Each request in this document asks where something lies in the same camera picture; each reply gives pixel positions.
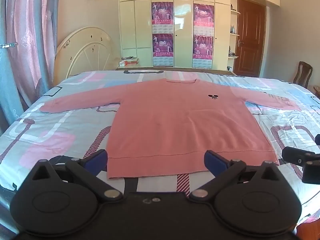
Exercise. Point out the brown wooden door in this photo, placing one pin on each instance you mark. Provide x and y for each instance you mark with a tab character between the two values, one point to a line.
250	37

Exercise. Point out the stack of books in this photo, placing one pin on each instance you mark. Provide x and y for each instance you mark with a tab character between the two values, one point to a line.
128	61

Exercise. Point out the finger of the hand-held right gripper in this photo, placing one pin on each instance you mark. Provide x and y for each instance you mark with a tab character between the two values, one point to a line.
308	167
318	140

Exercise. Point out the pink sheer curtain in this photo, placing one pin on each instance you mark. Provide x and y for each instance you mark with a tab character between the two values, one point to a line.
32	30

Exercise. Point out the wooden chair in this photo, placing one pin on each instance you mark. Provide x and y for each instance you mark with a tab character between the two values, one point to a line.
303	73

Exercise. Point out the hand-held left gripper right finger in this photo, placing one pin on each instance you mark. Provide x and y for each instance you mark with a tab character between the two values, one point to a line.
215	160

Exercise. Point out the wooden headboard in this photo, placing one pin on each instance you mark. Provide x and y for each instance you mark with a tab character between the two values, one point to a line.
175	69

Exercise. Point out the cream corner shelves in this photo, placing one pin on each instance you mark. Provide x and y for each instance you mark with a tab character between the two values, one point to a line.
233	35

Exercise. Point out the cream round headboard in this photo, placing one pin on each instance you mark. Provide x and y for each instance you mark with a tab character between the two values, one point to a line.
87	55

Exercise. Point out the metal curtain holdback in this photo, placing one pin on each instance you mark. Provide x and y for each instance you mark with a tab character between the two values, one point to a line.
8	45

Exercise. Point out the pink long-sleeved sweater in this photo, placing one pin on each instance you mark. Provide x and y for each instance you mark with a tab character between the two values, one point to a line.
175	125

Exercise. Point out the purple wall poster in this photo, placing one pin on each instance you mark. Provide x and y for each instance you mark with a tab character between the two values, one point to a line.
163	48
203	50
162	15
203	17

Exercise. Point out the cream wardrobe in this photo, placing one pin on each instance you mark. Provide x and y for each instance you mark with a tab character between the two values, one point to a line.
182	17

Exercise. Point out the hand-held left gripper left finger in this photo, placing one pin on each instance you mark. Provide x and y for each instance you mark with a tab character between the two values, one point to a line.
96	158

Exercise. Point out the pink and blue curtain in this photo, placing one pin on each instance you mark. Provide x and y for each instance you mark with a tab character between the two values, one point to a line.
10	92

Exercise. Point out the bed with patterned sheet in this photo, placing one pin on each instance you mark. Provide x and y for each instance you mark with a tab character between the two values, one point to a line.
50	130

